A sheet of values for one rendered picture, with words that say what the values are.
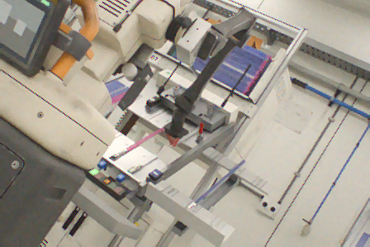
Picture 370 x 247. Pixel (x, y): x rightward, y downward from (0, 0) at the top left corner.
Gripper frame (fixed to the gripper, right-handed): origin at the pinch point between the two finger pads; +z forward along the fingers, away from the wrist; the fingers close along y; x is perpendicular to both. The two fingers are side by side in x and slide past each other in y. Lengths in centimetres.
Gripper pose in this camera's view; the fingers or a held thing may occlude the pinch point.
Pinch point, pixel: (173, 144)
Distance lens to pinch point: 218.6
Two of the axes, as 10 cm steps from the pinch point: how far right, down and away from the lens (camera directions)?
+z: -1.6, 8.1, 5.6
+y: -7.7, -4.6, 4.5
